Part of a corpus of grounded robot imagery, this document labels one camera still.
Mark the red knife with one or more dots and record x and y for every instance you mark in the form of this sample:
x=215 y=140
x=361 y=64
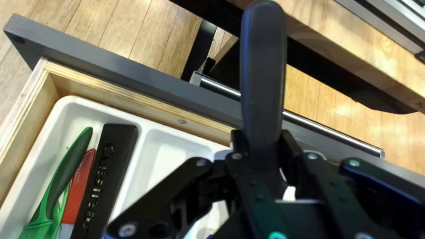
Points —
x=78 y=190

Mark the green knife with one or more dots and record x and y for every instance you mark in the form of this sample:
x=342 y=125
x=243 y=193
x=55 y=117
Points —
x=61 y=177

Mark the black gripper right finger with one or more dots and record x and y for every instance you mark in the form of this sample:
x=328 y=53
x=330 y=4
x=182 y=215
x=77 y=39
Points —
x=353 y=194

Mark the white cutlery organizer tray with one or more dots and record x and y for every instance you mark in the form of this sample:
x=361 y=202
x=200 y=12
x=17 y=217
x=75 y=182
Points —
x=159 y=150

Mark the wooden drawer with grey front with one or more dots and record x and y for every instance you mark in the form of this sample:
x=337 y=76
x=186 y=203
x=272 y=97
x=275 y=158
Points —
x=110 y=75

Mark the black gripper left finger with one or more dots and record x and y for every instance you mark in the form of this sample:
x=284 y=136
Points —
x=176 y=194

